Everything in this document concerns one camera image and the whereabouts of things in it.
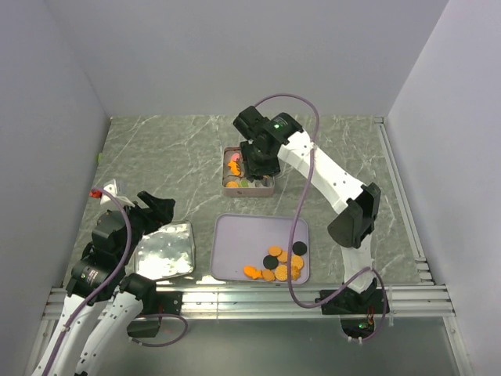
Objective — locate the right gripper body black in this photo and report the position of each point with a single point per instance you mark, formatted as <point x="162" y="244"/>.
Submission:
<point x="256" y="164"/>

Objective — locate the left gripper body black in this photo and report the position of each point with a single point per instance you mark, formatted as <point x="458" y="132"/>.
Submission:
<point x="144" y="222"/>

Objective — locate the orange fish cookie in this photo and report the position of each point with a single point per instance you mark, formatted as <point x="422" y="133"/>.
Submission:
<point x="234" y="168"/>
<point x="251" y="272"/>

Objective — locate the metal tongs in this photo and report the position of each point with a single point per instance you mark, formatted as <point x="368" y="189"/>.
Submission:
<point x="256" y="183"/>

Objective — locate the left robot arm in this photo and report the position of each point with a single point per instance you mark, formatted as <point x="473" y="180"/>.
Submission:
<point x="102" y="300"/>

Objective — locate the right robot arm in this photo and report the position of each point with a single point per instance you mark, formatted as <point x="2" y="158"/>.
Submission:
<point x="355" y="204"/>

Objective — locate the pink cookie tin box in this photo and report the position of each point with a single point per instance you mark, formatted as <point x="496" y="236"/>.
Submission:
<point x="241" y="192"/>

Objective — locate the lilac plastic tray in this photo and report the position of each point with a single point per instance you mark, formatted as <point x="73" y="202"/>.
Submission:
<point x="245" y="240"/>

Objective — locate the black sandwich cookie right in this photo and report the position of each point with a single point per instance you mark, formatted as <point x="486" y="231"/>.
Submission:
<point x="299" y="248"/>

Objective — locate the black sandwich cookie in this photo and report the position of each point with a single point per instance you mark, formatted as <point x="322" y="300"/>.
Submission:
<point x="270" y="262"/>
<point x="299" y="248"/>

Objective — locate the orange round cookie tray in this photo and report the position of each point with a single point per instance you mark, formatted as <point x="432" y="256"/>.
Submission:
<point x="282" y="258"/>

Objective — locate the black sandwich cookie centre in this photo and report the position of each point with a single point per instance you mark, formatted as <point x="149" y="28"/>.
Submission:
<point x="270" y="262"/>

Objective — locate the orange fish cookie bottom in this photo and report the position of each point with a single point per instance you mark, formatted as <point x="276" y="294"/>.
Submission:
<point x="251" y="272"/>

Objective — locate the orange waffle cookie right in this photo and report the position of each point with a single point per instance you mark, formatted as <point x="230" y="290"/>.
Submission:
<point x="297" y="262"/>

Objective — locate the orange round waffle cookie bottom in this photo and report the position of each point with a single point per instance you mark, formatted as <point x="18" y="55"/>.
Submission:
<point x="281" y="273"/>

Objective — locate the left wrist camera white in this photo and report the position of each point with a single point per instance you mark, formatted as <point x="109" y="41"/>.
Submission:
<point x="114" y="188"/>

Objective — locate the aluminium rail frame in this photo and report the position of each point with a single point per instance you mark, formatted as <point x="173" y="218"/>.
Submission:
<point x="239" y="328"/>

